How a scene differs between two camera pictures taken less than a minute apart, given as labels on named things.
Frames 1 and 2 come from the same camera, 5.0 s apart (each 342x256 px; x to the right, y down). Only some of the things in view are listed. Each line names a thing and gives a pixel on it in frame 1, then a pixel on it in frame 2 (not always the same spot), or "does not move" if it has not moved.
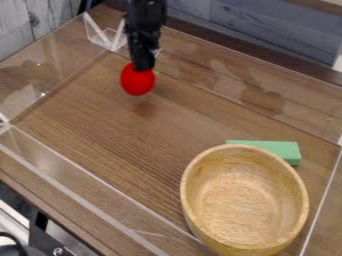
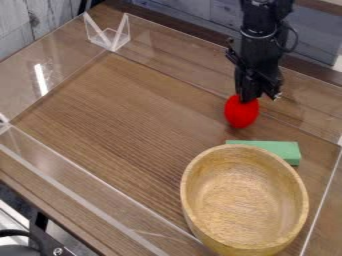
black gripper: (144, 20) → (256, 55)
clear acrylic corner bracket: (107, 38) does not move
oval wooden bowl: (244, 198) does not move
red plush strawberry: (136, 81) → (240, 112)
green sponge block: (286, 149) does not move
